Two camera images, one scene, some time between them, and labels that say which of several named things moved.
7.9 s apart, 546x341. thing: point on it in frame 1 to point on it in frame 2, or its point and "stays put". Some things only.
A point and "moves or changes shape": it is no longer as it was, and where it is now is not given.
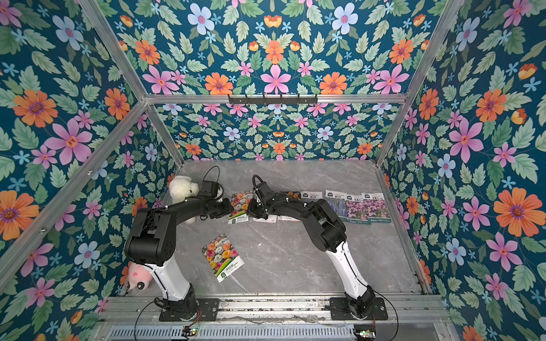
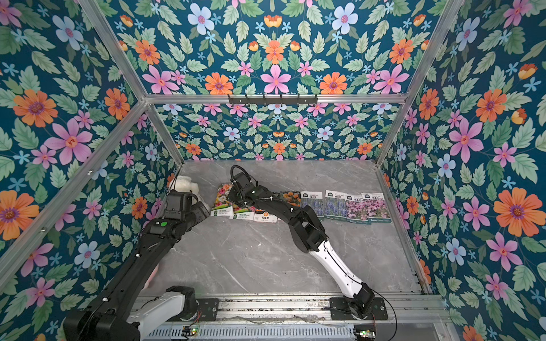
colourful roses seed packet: x=222 y=258 moves or changes shape
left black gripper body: x=221 y=208 to x=196 y=214
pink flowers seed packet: x=376 y=208 stays put
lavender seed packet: x=337 y=200 stays put
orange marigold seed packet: x=293 y=195 stays put
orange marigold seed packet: x=270 y=219 stays put
